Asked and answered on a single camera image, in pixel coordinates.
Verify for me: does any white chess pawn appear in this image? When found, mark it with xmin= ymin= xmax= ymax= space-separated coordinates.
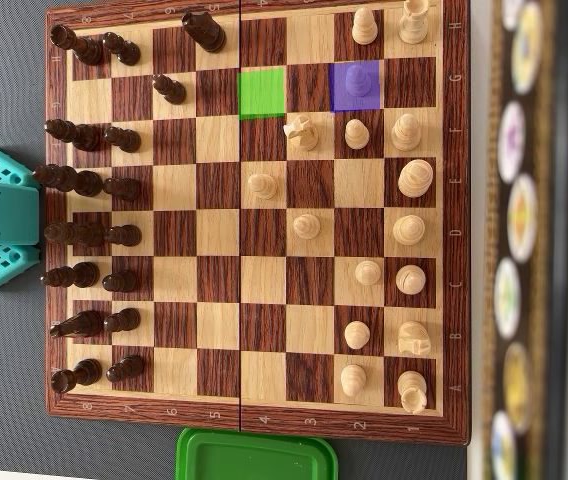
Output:
xmin=246 ymin=172 xmax=279 ymax=200
xmin=354 ymin=259 xmax=383 ymax=287
xmin=339 ymin=363 xmax=368 ymax=399
xmin=351 ymin=7 xmax=380 ymax=46
xmin=343 ymin=64 xmax=373 ymax=99
xmin=292 ymin=213 xmax=322 ymax=240
xmin=343 ymin=118 xmax=371 ymax=151
xmin=343 ymin=320 xmax=371 ymax=350

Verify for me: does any wooden folding chess board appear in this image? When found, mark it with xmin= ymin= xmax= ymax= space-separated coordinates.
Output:
xmin=43 ymin=0 xmax=471 ymax=447

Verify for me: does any white chess knight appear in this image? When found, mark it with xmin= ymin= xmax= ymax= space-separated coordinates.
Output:
xmin=396 ymin=320 xmax=433 ymax=358
xmin=282 ymin=113 xmax=320 ymax=152

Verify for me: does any white chess queen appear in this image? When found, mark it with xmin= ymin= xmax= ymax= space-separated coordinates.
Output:
xmin=392 ymin=214 xmax=427 ymax=247

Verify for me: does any white chess bishop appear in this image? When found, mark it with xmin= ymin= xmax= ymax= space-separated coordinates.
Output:
xmin=395 ymin=264 xmax=428 ymax=296
xmin=390 ymin=113 xmax=423 ymax=154

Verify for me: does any white chess king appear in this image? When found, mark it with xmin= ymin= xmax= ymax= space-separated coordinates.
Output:
xmin=396 ymin=158 xmax=435 ymax=200

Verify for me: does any dark brown chess pawn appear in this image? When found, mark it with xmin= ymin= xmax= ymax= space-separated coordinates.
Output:
xmin=102 ymin=31 xmax=142 ymax=67
xmin=105 ymin=354 xmax=146 ymax=385
xmin=104 ymin=224 xmax=143 ymax=247
xmin=102 ymin=125 xmax=143 ymax=154
xmin=102 ymin=177 xmax=142 ymax=202
xmin=102 ymin=307 xmax=142 ymax=335
xmin=151 ymin=73 xmax=188 ymax=106
xmin=101 ymin=269 xmax=141 ymax=294

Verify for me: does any white chess rook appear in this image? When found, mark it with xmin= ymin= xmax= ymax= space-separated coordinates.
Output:
xmin=396 ymin=369 xmax=429 ymax=415
xmin=397 ymin=0 xmax=438 ymax=46

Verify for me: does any dark brown chess queen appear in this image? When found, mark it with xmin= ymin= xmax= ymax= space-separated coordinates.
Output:
xmin=43 ymin=221 xmax=107 ymax=248

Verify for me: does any dark brown chess bishop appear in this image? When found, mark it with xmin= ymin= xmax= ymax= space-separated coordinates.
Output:
xmin=43 ymin=118 xmax=101 ymax=153
xmin=39 ymin=261 xmax=101 ymax=290

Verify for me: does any dark brown chess king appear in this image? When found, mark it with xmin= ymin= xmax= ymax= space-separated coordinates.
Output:
xmin=31 ymin=164 xmax=105 ymax=198

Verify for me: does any dark brown chess knight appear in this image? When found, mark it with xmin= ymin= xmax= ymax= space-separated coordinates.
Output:
xmin=48 ymin=309 xmax=106 ymax=339
xmin=180 ymin=10 xmax=227 ymax=54

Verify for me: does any dark brown chess rook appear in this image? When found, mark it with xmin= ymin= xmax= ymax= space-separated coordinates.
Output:
xmin=50 ymin=357 xmax=103 ymax=394
xmin=48 ymin=23 xmax=105 ymax=67

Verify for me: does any green plastic tray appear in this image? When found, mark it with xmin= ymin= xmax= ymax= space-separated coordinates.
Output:
xmin=174 ymin=426 xmax=339 ymax=480

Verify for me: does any round badge green print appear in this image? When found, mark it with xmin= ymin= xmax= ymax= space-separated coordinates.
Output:
xmin=492 ymin=257 xmax=524 ymax=340

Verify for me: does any round badge orange print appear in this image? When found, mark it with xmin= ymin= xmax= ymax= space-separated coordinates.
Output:
xmin=506 ymin=172 xmax=539 ymax=265

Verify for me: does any round badge purple print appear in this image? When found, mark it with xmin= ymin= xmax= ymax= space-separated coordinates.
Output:
xmin=496 ymin=99 xmax=528 ymax=185

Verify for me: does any dark patterned display board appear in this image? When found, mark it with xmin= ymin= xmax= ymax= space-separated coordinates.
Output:
xmin=478 ymin=0 xmax=568 ymax=480

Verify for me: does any round white badge blue print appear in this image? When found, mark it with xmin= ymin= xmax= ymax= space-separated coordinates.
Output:
xmin=488 ymin=409 xmax=519 ymax=480

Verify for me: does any round yellow badge blue mark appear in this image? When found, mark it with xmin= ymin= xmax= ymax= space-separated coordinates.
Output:
xmin=510 ymin=2 xmax=545 ymax=96

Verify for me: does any grey textured mat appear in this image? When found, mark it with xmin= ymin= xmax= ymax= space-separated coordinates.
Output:
xmin=0 ymin=0 xmax=471 ymax=480

